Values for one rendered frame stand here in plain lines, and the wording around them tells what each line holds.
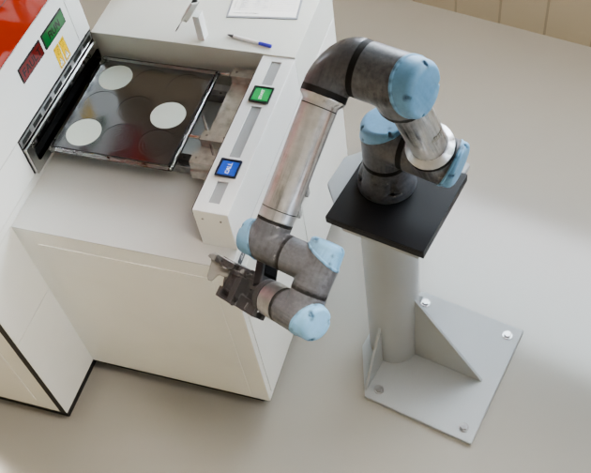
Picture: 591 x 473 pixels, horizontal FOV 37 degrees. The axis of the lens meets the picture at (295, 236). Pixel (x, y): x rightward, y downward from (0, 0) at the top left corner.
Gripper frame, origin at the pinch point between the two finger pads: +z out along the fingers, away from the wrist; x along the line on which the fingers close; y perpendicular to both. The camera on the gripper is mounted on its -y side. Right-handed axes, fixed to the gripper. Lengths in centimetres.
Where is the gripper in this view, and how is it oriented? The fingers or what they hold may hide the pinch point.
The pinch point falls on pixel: (219, 255)
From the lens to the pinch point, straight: 195.8
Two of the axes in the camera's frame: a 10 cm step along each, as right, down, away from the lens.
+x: 6.3, 3.2, 7.1
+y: -4.5, 8.9, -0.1
